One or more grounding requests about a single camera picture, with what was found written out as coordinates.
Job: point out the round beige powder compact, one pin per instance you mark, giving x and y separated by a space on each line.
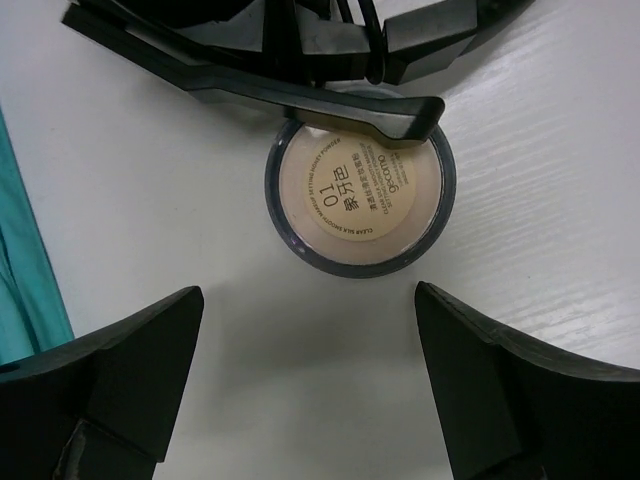
352 208

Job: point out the turquoise shorts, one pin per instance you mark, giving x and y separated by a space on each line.
33 315

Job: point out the black wired headphones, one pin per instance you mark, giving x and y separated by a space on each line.
281 56

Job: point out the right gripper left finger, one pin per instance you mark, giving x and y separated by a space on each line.
104 405

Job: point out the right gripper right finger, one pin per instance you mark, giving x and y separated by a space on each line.
514 407

